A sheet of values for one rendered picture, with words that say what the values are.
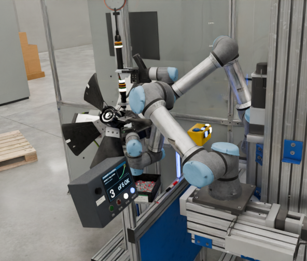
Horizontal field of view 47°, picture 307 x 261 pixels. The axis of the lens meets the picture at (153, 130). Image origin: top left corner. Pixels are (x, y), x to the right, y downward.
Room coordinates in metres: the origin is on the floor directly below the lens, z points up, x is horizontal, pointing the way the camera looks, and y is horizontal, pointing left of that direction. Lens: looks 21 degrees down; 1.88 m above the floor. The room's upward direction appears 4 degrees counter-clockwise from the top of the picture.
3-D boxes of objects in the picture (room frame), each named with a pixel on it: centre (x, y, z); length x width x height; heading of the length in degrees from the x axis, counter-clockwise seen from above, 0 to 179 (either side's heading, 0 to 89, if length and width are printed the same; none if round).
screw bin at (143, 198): (1.82, 0.08, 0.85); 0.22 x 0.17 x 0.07; 164
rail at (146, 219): (1.79, -0.09, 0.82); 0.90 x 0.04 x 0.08; 149
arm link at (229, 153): (1.38, -0.30, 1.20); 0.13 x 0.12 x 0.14; 130
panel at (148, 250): (1.79, -0.09, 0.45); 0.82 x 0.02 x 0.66; 149
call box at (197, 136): (2.13, -0.29, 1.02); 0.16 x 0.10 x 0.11; 149
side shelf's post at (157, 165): (2.59, -0.02, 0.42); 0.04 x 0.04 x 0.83; 59
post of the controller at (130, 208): (1.42, 0.13, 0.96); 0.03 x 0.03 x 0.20; 59
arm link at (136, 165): (1.67, 0.09, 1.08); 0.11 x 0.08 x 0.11; 130
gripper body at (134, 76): (2.02, 0.05, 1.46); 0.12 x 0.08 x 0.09; 69
